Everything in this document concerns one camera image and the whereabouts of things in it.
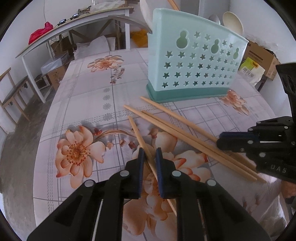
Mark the yellow green rice bag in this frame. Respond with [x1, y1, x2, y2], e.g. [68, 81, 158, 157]
[238, 57, 265, 86]

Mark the person's hand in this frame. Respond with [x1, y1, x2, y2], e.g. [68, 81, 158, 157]
[279, 179, 296, 223]

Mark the red plastic bag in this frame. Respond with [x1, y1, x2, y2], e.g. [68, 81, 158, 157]
[28, 22, 54, 45]

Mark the metal spoon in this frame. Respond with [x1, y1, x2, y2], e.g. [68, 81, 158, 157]
[208, 15, 221, 25]

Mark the floral tablecloth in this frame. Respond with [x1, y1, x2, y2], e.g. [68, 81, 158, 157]
[33, 49, 287, 240]

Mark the white sack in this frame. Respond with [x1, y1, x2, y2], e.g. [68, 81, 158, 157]
[74, 36, 116, 60]

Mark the mint green utensil caddy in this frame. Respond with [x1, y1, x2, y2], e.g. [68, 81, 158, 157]
[147, 8, 248, 103]

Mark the wooden stool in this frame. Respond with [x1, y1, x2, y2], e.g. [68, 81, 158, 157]
[1, 67, 38, 126]

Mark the white ceramic soup spoon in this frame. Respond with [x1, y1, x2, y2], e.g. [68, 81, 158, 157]
[139, 0, 152, 33]

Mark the cardboard box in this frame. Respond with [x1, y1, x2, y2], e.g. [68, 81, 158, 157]
[243, 40, 280, 80]

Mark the white shelf table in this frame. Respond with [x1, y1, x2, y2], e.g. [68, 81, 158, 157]
[17, 6, 151, 103]

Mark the yellow plastic bag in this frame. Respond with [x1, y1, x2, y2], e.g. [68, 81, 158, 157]
[130, 29, 148, 48]

